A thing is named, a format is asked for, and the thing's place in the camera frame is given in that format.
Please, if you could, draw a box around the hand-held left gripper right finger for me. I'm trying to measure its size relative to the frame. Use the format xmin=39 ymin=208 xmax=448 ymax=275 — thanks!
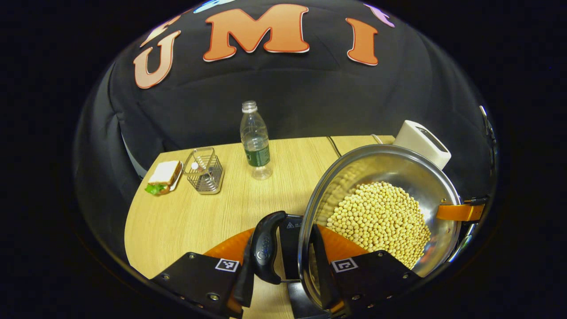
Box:
xmin=310 ymin=224 xmax=421 ymax=317

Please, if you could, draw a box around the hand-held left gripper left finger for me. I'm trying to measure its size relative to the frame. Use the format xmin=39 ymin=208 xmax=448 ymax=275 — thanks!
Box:
xmin=151 ymin=228 xmax=257 ymax=319

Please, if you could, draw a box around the black induction cooktop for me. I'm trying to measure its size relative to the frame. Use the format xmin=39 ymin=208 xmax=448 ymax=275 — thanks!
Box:
xmin=278 ymin=214 xmax=328 ymax=319

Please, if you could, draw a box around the pile of soybeans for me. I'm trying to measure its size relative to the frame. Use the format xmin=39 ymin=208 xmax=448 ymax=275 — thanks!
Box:
xmin=327 ymin=181 xmax=431 ymax=269

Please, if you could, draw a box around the silver pot with black handle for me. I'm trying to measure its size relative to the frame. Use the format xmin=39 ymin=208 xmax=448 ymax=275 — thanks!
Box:
xmin=250 ymin=144 xmax=463 ymax=311

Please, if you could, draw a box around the white toaster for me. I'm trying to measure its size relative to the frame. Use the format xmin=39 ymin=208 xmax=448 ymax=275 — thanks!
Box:
xmin=393 ymin=120 xmax=452 ymax=170

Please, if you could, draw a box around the sandwich with lettuce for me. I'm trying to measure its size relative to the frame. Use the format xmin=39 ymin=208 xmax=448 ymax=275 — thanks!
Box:
xmin=145 ymin=160 xmax=181 ymax=195

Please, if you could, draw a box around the clear plastic water bottle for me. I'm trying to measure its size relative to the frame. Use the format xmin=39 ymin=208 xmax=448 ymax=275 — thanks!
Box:
xmin=240 ymin=101 xmax=273 ymax=180

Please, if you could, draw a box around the black backdrop cloth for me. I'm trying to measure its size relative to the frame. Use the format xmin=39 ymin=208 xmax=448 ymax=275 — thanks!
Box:
xmin=73 ymin=0 xmax=499 ymax=266

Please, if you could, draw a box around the metal wire basket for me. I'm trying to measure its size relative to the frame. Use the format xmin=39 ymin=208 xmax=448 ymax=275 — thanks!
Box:
xmin=183 ymin=147 xmax=225 ymax=195

